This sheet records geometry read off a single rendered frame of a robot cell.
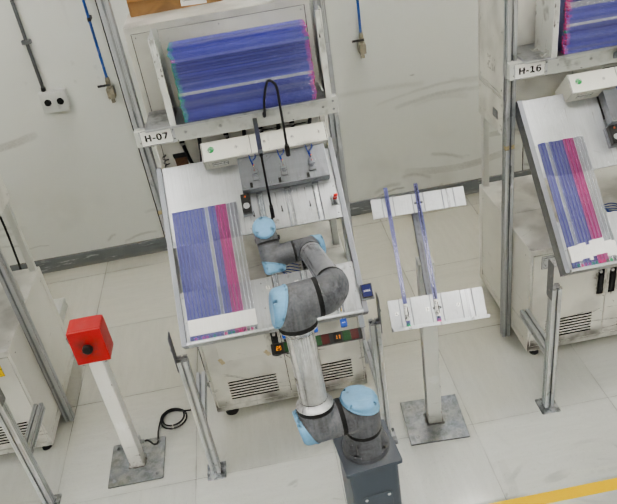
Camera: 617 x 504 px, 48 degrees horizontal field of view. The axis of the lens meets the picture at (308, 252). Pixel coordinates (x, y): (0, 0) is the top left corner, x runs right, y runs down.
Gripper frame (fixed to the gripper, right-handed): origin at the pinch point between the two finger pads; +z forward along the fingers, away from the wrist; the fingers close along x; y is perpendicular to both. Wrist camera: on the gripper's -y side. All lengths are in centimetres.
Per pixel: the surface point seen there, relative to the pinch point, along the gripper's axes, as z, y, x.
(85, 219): 176, 50, 114
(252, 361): 42, -47, 17
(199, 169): 7.9, 33.7, 21.5
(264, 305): -3.7, -23.5, 5.7
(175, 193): 6.3, 25.7, 32.2
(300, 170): -0.1, 24.6, -17.1
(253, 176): -0.7, 25.5, 0.9
